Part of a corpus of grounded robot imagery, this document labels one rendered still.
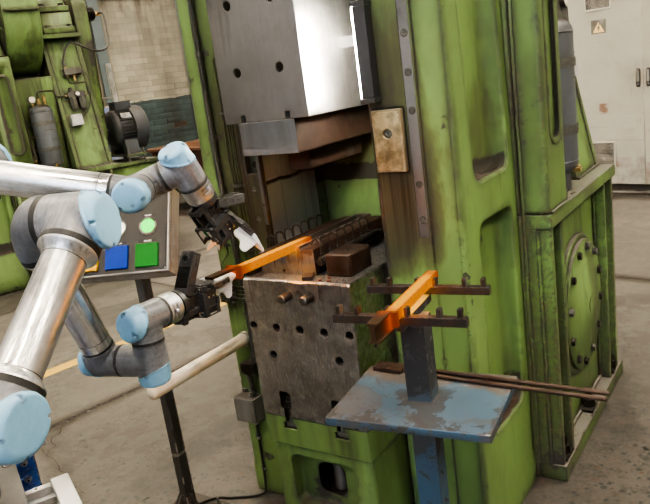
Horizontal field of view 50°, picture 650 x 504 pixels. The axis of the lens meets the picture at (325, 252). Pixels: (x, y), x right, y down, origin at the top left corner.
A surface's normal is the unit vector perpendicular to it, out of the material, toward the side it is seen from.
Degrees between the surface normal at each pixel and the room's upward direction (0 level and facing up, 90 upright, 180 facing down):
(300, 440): 90
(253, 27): 90
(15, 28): 104
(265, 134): 90
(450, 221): 90
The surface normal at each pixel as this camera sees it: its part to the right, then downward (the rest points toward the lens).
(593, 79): -0.71, 0.27
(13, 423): 0.93, 0.07
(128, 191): 0.04, 0.24
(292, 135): -0.55, 0.28
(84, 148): 0.59, -0.07
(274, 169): 0.83, 0.03
